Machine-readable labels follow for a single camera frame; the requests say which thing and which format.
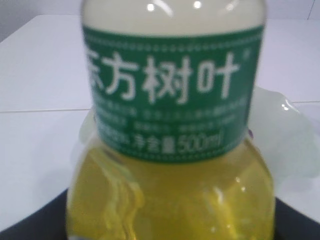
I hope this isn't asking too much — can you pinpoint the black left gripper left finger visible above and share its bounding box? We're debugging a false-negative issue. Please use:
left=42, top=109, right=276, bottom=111
left=0, top=190, right=68, bottom=240

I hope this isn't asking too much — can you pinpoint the yellow tea bottle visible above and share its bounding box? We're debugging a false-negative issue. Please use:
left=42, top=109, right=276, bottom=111
left=66, top=0, right=276, bottom=240

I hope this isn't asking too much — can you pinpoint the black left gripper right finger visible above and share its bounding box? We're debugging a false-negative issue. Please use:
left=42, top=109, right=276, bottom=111
left=273, top=198, right=320, bottom=240

